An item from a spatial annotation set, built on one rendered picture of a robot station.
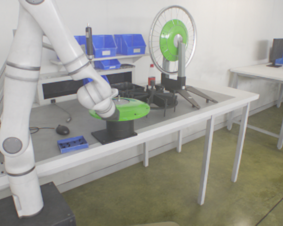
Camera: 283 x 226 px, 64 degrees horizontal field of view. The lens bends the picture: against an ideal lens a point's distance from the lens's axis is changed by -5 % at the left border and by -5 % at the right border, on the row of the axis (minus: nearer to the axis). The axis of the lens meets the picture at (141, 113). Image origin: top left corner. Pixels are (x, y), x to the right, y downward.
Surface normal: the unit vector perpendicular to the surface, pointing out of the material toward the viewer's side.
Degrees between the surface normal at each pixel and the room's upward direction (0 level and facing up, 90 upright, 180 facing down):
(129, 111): 23
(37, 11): 96
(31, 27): 66
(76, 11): 90
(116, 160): 90
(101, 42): 90
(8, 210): 0
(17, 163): 18
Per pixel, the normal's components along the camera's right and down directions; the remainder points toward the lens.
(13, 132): 0.38, 0.26
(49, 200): 0.00, -0.94
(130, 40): 0.61, 0.27
